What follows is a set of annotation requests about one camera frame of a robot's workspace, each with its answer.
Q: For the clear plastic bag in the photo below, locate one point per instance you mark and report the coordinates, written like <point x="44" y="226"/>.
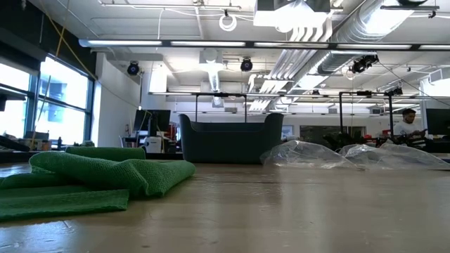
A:
<point x="397" y="158"/>
<point x="302" y="156"/>

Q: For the green elastic bandage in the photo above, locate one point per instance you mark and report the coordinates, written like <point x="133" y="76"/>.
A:
<point x="88" y="168"/>

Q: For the dark teal plastic bin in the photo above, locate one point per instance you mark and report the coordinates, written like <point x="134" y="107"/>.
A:
<point x="228" y="140"/>

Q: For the black monitor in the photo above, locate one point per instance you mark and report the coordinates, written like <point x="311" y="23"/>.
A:
<point x="438" y="121"/>
<point x="151" y="119"/>

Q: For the long ceiling light bar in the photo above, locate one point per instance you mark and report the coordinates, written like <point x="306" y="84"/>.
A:
<point x="123" y="43"/>

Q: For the large window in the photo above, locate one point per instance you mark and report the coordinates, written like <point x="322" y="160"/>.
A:
<point x="63" y="102"/>

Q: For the person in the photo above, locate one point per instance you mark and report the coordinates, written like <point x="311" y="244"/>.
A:
<point x="408" y="124"/>

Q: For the tall black rig frame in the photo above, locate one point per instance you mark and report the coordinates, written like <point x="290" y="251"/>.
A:
<point x="365" y="93"/>

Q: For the black ceiling camera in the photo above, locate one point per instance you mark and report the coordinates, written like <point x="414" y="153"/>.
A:
<point x="364" y="63"/>

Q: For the silver ventilation duct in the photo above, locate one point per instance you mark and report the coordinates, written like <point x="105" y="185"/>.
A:
<point x="369" y="24"/>

